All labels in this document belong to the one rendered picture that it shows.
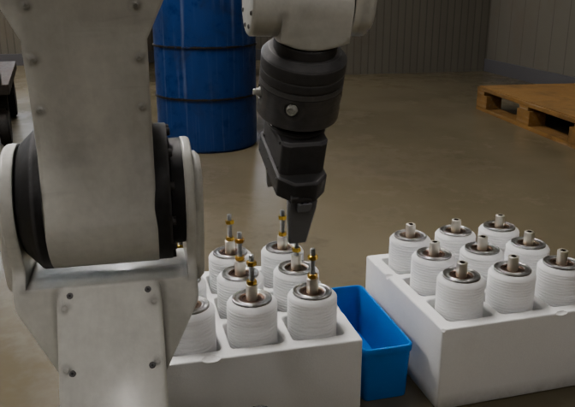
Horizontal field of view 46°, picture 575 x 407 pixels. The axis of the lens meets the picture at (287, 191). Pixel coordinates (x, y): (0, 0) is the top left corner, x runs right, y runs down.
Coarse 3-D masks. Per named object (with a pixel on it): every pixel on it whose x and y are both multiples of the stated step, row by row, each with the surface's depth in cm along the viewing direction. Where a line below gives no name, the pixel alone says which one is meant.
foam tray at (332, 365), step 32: (224, 320) 135; (224, 352) 123; (256, 352) 123; (288, 352) 124; (320, 352) 126; (352, 352) 128; (192, 384) 121; (224, 384) 123; (256, 384) 124; (288, 384) 126; (320, 384) 128; (352, 384) 130
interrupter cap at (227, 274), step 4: (228, 268) 141; (232, 268) 140; (248, 268) 140; (256, 268) 140; (224, 272) 139; (228, 272) 139; (232, 272) 139; (248, 272) 139; (256, 272) 139; (224, 276) 137; (228, 276) 137; (232, 276) 137; (236, 276) 138; (240, 276) 138; (244, 276) 137; (248, 276) 137; (256, 276) 137; (232, 280) 135; (236, 280) 135; (240, 280) 135; (244, 280) 135
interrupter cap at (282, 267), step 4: (288, 260) 145; (304, 260) 145; (280, 264) 142; (284, 264) 143; (288, 264) 143; (304, 264) 143; (308, 264) 143; (280, 268) 140; (284, 268) 140; (288, 268) 141; (304, 268) 141; (308, 268) 140; (284, 272) 139; (288, 272) 139; (292, 272) 139; (296, 272) 139; (300, 272) 139; (304, 272) 139; (308, 272) 139
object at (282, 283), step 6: (276, 270) 141; (318, 270) 142; (276, 276) 139; (282, 276) 138; (288, 276) 138; (294, 276) 138; (300, 276) 138; (306, 276) 138; (318, 276) 141; (276, 282) 140; (282, 282) 138; (288, 282) 138; (294, 282) 137; (300, 282) 138; (318, 282) 142; (276, 288) 140; (282, 288) 139; (288, 288) 138; (276, 294) 141; (282, 294) 139; (282, 300) 139; (282, 306) 140
